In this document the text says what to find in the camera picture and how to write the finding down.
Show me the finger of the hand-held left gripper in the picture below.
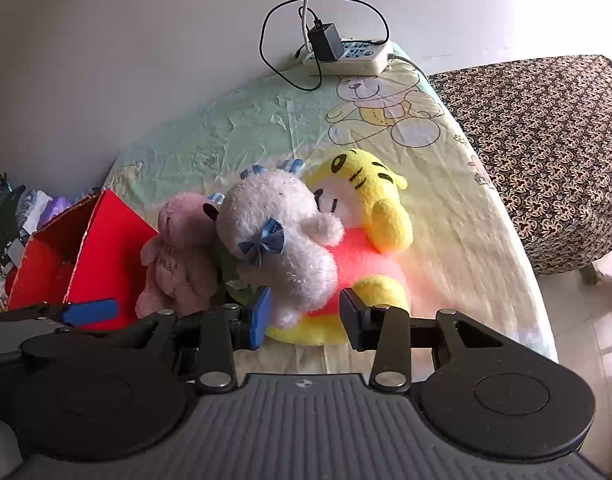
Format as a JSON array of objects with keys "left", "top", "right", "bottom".
[{"left": 0, "top": 299, "right": 120, "bottom": 332}]

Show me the black power adapter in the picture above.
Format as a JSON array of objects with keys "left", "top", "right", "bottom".
[{"left": 307, "top": 22, "right": 344, "bottom": 63}]

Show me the yellow tiger plush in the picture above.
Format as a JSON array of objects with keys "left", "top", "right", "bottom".
[{"left": 265, "top": 149, "right": 415, "bottom": 347}]

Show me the red cardboard box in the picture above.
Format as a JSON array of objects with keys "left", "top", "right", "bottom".
[{"left": 6, "top": 189, "right": 159, "bottom": 332}]

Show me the green fabric item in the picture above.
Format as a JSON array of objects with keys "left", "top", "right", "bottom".
[{"left": 213, "top": 242, "right": 255, "bottom": 306}]

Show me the striped upholstered seat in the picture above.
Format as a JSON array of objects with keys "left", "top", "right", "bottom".
[{"left": 428, "top": 54, "right": 612, "bottom": 277}]

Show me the white plush bear blue bow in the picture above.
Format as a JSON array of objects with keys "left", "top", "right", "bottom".
[{"left": 215, "top": 159, "right": 345, "bottom": 330}]

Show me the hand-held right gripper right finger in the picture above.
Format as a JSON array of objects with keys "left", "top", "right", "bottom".
[{"left": 339, "top": 289, "right": 517, "bottom": 394}]

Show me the cartoon bear bed sheet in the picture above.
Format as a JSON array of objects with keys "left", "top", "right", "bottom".
[{"left": 102, "top": 42, "right": 559, "bottom": 376}]

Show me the white plastic bag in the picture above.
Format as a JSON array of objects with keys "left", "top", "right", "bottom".
[{"left": 16, "top": 189, "right": 54, "bottom": 233}]

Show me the pink plush bear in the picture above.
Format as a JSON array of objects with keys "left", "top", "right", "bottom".
[{"left": 134, "top": 191, "right": 221, "bottom": 319}]

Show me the grey power strip cord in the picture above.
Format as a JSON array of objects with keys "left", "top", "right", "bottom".
[{"left": 391, "top": 54, "right": 431, "bottom": 83}]

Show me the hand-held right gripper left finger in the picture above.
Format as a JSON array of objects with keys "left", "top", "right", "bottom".
[{"left": 100, "top": 286, "right": 273, "bottom": 395}]

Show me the purple plastic bag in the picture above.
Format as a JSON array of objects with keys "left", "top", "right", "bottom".
[{"left": 38, "top": 195, "right": 75, "bottom": 226}]

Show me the white power strip with cables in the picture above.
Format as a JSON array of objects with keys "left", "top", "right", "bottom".
[{"left": 260, "top": 0, "right": 391, "bottom": 92}]

